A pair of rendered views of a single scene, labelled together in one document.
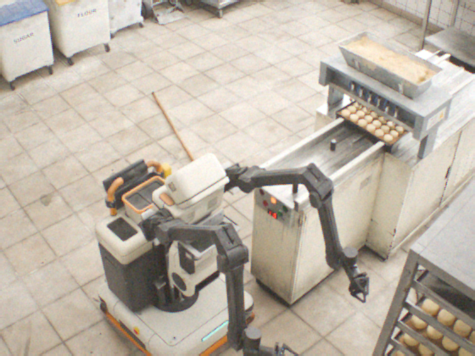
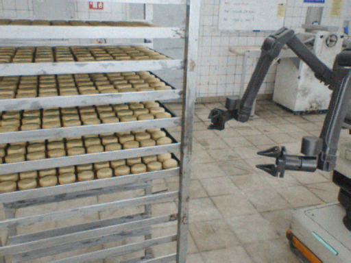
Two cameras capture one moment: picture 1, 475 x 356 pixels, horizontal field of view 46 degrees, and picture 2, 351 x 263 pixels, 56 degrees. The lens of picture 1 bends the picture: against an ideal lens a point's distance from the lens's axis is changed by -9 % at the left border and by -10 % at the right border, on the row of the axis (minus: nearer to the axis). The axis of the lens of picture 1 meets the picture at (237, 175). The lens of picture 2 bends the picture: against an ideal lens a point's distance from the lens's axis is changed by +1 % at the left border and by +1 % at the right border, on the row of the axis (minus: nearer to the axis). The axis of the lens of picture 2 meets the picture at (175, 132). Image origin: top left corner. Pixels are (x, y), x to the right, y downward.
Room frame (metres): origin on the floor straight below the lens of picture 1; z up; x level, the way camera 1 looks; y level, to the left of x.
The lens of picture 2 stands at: (1.62, -1.65, 1.49)
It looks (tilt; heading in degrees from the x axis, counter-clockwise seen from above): 21 degrees down; 114
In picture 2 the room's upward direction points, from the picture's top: 2 degrees clockwise
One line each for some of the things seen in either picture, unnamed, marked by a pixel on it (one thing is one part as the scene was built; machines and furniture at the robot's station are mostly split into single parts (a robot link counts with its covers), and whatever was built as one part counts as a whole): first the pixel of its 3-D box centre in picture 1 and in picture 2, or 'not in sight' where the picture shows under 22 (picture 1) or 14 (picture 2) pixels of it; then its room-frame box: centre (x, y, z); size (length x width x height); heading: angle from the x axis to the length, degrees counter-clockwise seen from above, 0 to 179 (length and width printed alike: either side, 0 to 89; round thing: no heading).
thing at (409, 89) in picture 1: (388, 66); not in sight; (2.79, -0.82, 1.25); 0.56 x 0.29 x 0.14; 44
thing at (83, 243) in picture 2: not in sight; (87, 242); (0.73, -0.67, 0.42); 0.64 x 0.03 x 0.03; 46
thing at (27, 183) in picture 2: not in sight; (27, 183); (0.86, -1.04, 0.96); 0.05 x 0.05 x 0.02
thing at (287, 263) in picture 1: (316, 216); not in sight; (2.44, -0.45, 0.45); 0.70 x 0.34 x 0.90; 134
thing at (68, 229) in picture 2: not in sight; (86, 227); (0.73, -0.67, 0.51); 0.64 x 0.03 x 0.03; 46
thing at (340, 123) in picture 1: (371, 103); not in sight; (2.97, -0.80, 0.87); 2.01 x 0.03 x 0.07; 134
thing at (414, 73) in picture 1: (389, 63); not in sight; (2.79, -0.82, 1.28); 0.54 x 0.27 x 0.06; 44
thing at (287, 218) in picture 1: (275, 204); not in sight; (2.19, -0.19, 0.77); 0.24 x 0.04 x 0.14; 44
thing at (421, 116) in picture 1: (382, 102); not in sight; (2.79, -0.82, 1.01); 0.72 x 0.33 x 0.34; 44
